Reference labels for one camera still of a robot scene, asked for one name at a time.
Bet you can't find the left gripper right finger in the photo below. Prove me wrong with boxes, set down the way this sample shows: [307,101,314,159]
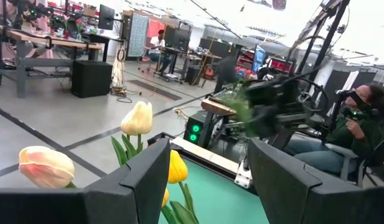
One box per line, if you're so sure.
[247,139,384,224]

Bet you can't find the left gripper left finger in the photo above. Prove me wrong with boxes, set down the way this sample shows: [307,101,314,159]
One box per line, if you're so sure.
[0,138,171,224]

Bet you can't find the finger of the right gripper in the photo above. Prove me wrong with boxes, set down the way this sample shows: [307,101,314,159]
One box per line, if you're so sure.
[252,105,281,138]

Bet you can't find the yellow artificial tulip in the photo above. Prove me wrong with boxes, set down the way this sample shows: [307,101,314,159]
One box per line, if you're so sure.
[167,149,200,224]
[160,188,180,224]

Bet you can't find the white pink artificial tulip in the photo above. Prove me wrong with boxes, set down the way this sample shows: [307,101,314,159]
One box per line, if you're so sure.
[18,145,77,190]

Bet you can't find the cream artificial tulip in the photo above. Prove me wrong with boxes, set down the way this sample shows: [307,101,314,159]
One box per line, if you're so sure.
[110,101,154,167]

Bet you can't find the black monitor on arm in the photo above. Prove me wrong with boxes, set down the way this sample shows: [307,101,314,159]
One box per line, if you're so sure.
[97,3,116,31]

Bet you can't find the red tool chest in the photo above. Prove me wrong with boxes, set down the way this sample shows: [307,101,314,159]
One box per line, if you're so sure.
[268,57,294,74]

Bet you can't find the blue lit screen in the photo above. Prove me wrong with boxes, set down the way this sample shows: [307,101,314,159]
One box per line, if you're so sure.
[252,45,268,73]

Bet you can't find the wooden bench top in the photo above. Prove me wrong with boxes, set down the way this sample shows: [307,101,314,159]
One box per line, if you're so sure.
[200,98,239,116]

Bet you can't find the grey office chair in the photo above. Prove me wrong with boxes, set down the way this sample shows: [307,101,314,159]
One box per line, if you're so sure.
[325,124,384,190]

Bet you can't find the orange bag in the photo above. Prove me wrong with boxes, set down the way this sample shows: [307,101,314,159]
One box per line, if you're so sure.
[203,65,215,80]

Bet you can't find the black computer green lights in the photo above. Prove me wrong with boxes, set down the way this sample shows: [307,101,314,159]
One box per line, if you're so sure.
[182,110,208,146]

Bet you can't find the person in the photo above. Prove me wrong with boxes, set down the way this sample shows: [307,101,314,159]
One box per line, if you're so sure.
[148,29,172,75]
[283,83,384,175]
[4,0,54,60]

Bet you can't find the teal table mat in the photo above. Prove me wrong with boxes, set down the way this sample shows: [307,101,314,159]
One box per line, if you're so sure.
[157,157,270,224]

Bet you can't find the black headset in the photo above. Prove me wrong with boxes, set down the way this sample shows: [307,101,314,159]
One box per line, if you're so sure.
[336,89,372,108]

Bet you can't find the black bin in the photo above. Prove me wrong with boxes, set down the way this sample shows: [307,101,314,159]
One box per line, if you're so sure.
[184,64,202,85]

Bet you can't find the black desk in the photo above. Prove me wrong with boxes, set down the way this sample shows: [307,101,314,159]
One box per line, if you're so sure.
[160,46,195,83]
[85,32,124,63]

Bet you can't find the black monitor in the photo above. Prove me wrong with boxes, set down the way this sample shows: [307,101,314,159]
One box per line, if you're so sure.
[164,25,192,50]

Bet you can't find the black floor mat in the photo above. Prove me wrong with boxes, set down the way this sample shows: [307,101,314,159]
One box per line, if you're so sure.
[126,79,182,101]

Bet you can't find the black box cabinet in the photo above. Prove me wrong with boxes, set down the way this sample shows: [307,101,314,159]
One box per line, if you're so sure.
[71,60,114,99]

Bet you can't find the red hanging cloth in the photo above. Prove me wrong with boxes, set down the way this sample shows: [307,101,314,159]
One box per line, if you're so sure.
[146,19,166,39]

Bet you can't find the patterned divider panel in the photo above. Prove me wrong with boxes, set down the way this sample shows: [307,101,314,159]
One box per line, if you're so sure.
[126,12,150,58]

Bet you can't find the black gantry post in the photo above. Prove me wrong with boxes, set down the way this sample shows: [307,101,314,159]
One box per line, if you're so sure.
[296,0,351,75]

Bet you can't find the floor cable coil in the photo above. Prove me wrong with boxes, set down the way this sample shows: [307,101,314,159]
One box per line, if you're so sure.
[110,85,134,104]

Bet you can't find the wooden workbench grey frame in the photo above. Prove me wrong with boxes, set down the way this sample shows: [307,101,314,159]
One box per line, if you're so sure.
[0,23,104,99]

